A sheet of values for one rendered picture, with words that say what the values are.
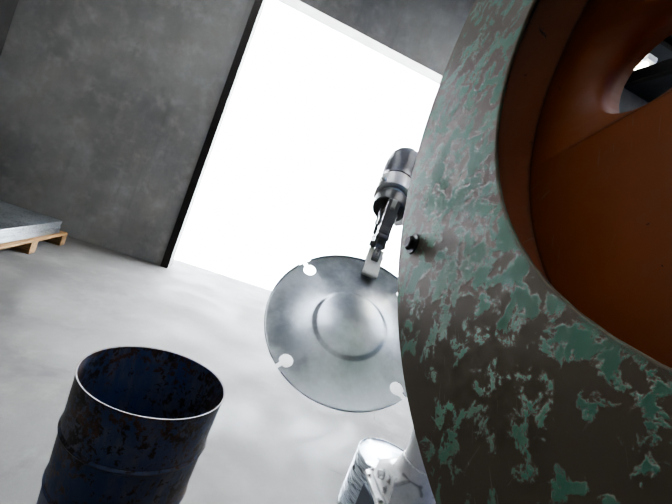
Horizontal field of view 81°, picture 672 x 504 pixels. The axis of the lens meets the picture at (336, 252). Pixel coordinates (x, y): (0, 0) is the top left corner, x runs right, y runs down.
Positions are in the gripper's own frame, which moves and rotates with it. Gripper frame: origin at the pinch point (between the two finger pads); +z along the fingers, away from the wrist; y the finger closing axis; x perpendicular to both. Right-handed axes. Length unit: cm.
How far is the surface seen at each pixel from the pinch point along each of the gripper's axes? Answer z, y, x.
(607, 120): 14.1, 44.2, 10.7
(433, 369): 33.8, 29.2, 4.0
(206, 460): 18, -131, -27
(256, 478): 17, -132, -5
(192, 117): -292, -211, -211
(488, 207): 23.0, 37.9, 3.6
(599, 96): 9.8, 44.3, 10.6
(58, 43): -278, -174, -346
